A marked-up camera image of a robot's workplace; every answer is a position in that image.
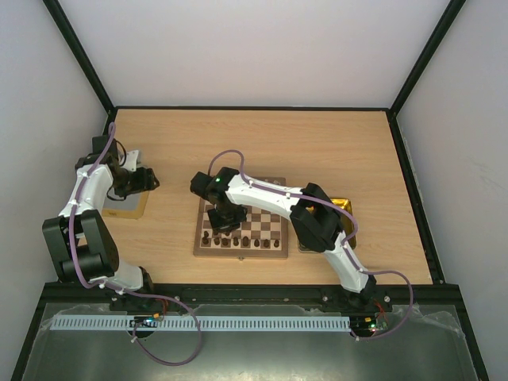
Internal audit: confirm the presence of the gold tin lid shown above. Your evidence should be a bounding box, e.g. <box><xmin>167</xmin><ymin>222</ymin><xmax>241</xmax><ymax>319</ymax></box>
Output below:
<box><xmin>102</xmin><ymin>192</ymin><xmax>149</xmax><ymax>219</ymax></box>

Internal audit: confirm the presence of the wooden chess board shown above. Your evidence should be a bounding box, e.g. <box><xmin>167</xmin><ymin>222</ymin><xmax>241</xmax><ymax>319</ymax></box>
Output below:
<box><xmin>194</xmin><ymin>198</ymin><xmax>289</xmax><ymax>259</ymax></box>

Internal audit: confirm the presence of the gold tin with pieces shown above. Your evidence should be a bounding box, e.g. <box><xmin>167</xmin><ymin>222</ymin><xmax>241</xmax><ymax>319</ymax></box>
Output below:
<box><xmin>298</xmin><ymin>198</ymin><xmax>357</xmax><ymax>252</ymax></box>

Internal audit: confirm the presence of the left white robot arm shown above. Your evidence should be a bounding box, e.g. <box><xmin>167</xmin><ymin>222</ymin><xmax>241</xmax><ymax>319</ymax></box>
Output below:
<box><xmin>42</xmin><ymin>135</ymin><xmax>160</xmax><ymax>294</ymax></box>

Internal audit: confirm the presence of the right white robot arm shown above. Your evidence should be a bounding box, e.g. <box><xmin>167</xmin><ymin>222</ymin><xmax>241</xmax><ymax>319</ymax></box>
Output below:
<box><xmin>190</xmin><ymin>167</ymin><xmax>376</xmax><ymax>311</ymax></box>

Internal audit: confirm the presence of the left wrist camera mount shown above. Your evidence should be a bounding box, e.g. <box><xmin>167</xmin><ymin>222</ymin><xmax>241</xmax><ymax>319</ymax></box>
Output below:
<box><xmin>121</xmin><ymin>149</ymin><xmax>141</xmax><ymax>172</ymax></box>

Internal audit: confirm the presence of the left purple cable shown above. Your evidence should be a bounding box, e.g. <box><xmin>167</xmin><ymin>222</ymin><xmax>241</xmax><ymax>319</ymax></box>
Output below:
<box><xmin>67</xmin><ymin>121</ymin><xmax>203</xmax><ymax>366</ymax></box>

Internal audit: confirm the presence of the black frame left post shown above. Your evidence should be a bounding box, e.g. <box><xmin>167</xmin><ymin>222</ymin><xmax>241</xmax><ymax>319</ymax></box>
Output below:
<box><xmin>43</xmin><ymin>0</ymin><xmax>115</xmax><ymax>114</ymax></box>

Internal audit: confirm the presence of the black frame post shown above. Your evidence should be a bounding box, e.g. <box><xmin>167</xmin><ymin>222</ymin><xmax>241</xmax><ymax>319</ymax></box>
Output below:
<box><xmin>390</xmin><ymin>0</ymin><xmax>467</xmax><ymax>114</ymax></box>
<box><xmin>43</xmin><ymin>0</ymin><xmax>115</xmax><ymax>114</ymax></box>

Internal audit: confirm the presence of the grey slotted cable duct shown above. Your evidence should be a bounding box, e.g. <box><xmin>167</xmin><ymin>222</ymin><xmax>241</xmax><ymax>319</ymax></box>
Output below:
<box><xmin>50</xmin><ymin>314</ymin><xmax>350</xmax><ymax>333</ymax></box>

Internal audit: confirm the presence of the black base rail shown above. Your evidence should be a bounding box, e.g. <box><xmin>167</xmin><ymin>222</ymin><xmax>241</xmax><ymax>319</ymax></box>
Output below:
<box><xmin>41</xmin><ymin>281</ymin><xmax>461</xmax><ymax>314</ymax></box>

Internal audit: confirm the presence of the black frame right post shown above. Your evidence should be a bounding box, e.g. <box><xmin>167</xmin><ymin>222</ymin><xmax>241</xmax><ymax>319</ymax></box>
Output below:
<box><xmin>390</xmin><ymin>0</ymin><xmax>467</xmax><ymax>114</ymax></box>

